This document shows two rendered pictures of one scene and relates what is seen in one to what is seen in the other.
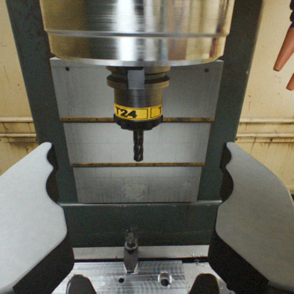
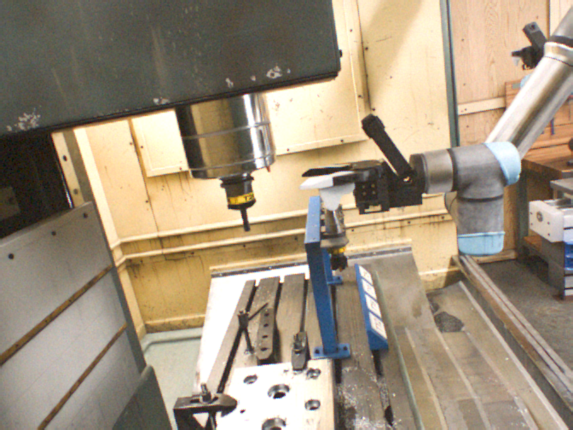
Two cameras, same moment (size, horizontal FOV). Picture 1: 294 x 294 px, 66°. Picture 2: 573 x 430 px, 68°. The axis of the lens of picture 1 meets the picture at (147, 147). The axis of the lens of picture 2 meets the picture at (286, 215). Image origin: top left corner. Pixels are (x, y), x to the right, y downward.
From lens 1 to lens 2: 75 cm
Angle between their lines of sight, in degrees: 74
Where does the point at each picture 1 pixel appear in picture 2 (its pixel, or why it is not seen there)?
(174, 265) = (239, 373)
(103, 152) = (39, 398)
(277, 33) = not seen: hidden behind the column
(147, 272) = (240, 392)
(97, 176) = not seen: outside the picture
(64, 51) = (260, 165)
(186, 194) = (130, 378)
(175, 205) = (127, 411)
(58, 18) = (259, 152)
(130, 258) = (223, 398)
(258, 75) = not seen: hidden behind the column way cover
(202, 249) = (212, 380)
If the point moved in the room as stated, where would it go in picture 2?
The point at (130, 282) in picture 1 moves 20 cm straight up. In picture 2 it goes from (247, 403) to (226, 317)
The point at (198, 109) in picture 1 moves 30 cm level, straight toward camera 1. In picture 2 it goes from (97, 261) to (202, 258)
